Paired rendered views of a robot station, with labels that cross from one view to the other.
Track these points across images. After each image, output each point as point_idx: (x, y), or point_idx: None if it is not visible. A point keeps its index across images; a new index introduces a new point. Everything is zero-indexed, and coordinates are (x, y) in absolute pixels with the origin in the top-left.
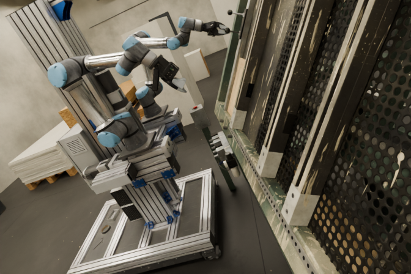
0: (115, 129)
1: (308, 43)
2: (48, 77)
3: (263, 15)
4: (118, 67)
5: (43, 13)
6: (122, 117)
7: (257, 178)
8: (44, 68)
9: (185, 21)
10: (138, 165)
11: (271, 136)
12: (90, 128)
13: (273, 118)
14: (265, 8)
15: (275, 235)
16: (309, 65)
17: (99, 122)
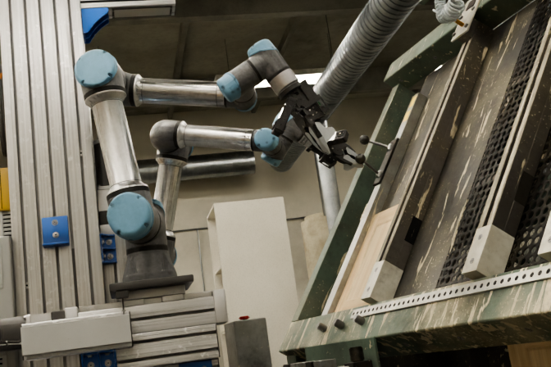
0: (151, 202)
1: (548, 83)
2: (77, 65)
3: (447, 115)
4: (229, 78)
5: (71, 6)
6: (154, 201)
7: (462, 292)
8: (11, 88)
9: (291, 118)
10: (142, 327)
11: (496, 202)
12: (33, 238)
13: (496, 182)
14: (450, 106)
15: (525, 312)
16: (550, 112)
17: (129, 175)
